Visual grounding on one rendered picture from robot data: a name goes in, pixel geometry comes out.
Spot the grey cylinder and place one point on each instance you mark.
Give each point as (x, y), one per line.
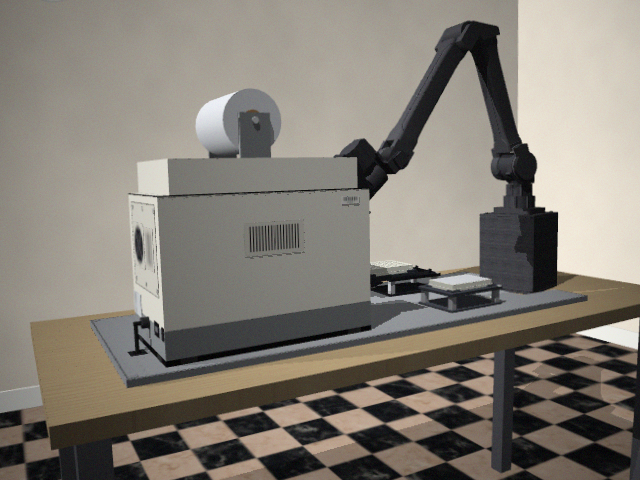
(217, 121)

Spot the white flat plate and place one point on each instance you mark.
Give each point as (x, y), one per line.
(462, 282)

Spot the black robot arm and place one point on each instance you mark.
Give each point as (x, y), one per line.
(520, 165)

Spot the white well plate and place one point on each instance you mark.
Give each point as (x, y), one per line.
(389, 267)

